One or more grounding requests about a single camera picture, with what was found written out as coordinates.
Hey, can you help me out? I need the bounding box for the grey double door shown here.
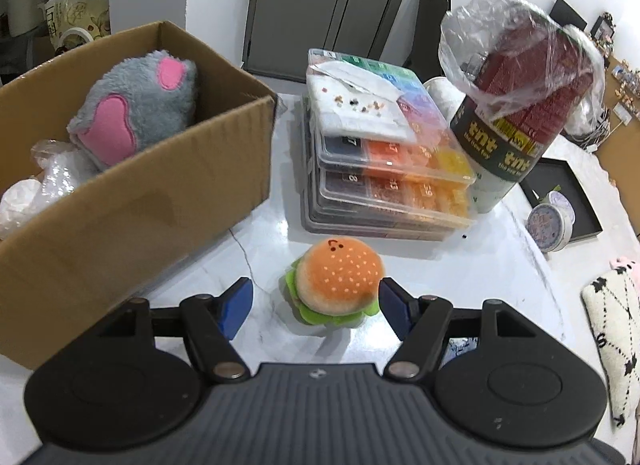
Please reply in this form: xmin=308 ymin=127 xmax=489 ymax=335
xmin=244 ymin=0 xmax=422 ymax=79

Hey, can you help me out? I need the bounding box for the dark chair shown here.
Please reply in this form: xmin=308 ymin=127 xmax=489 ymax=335
xmin=410 ymin=0 xmax=454 ymax=81

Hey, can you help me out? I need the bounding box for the clear bead organizer box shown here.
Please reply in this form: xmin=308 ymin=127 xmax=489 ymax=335
xmin=306 ymin=48 xmax=477 ymax=187
xmin=300 ymin=195 xmax=472 ymax=242
xmin=304 ymin=160 xmax=477 ymax=229

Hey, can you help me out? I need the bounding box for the white star-patterned knit cloth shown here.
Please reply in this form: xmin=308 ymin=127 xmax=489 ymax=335
xmin=581 ymin=262 xmax=640 ymax=429

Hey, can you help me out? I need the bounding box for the brown cardboard box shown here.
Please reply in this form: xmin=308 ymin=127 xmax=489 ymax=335
xmin=0 ymin=20 xmax=279 ymax=371

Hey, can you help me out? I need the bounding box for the white round container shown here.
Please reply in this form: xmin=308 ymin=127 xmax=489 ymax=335
xmin=424 ymin=76 xmax=464 ymax=119

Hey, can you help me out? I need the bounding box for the burger plush toy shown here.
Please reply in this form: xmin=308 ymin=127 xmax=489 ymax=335
xmin=281 ymin=237 xmax=387 ymax=329

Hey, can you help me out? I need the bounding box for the black picture frame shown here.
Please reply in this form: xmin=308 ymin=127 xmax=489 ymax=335
xmin=550 ymin=0 xmax=589 ymax=29

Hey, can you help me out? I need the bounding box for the clear plastic bag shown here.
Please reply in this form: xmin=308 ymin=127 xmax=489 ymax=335
xmin=30 ymin=139 xmax=101 ymax=206

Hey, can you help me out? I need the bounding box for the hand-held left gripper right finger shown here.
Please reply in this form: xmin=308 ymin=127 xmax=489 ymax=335
xmin=378 ymin=276 xmax=553 ymax=382

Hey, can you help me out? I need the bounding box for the grey and pink plush toy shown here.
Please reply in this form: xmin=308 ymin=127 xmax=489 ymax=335
xmin=67 ymin=48 xmax=199 ymax=171

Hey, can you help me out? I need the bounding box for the round patterned tin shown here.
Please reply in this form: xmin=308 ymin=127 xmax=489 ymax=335
xmin=527 ymin=192 xmax=576 ymax=252

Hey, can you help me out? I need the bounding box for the white paper roll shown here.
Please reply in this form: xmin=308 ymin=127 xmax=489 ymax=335
xmin=7 ymin=0 xmax=49 ymax=38

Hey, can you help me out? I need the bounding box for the clear plastic cup wrap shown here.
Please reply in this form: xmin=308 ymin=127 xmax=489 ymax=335
xmin=439 ymin=0 xmax=607 ymax=140

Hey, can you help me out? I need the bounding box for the cylinder tin with plastic bag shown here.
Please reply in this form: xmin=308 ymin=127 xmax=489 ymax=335
xmin=447 ymin=20 xmax=603 ymax=214

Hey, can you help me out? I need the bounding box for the black tray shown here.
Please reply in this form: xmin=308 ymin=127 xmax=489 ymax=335
xmin=520 ymin=158 xmax=606 ymax=246

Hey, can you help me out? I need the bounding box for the white bead pegboard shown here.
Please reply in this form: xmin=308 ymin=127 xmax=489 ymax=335
xmin=306 ymin=72 xmax=417 ymax=142

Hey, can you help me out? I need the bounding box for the cork board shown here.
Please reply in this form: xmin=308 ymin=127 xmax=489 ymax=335
xmin=602 ymin=40 xmax=640 ymax=188

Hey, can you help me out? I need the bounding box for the white paper packet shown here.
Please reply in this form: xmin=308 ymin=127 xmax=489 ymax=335
xmin=314 ymin=61 xmax=401 ymax=96

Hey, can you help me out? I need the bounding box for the cream printed bag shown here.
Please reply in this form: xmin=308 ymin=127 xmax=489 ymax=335
xmin=44 ymin=0 xmax=111 ymax=46

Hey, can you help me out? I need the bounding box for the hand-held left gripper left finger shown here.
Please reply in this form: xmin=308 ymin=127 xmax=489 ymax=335
xmin=87 ymin=276 xmax=254 ymax=385

